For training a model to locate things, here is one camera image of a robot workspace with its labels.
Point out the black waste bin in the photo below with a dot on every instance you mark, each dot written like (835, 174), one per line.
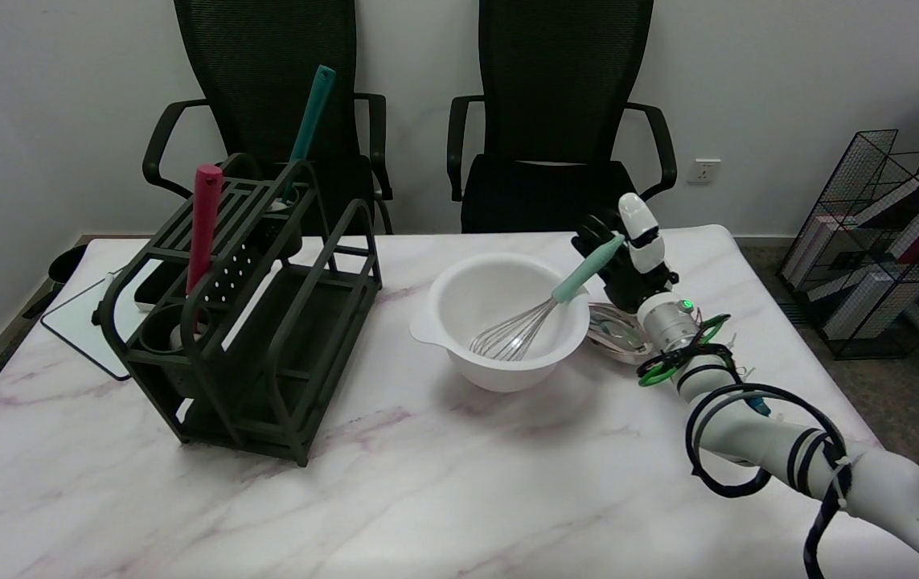
(65, 264)

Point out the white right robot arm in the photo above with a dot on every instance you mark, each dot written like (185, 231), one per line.
(756, 438)

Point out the dark green dish rack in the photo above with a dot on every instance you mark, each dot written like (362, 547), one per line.
(266, 378)

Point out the black mesh office chair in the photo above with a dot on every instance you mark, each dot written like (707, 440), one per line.
(266, 80)
(555, 96)

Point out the white mixing bowl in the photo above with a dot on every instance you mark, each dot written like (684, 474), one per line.
(491, 370)

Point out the white wall outlet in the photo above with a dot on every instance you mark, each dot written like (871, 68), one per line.
(703, 170)

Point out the shiny metal scoop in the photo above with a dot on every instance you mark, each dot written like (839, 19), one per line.
(616, 334)

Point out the white board with black frame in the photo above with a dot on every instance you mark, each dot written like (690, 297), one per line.
(77, 322)

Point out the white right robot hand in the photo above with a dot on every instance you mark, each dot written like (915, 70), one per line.
(628, 269)

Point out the white books stack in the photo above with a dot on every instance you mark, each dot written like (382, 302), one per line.
(857, 301)

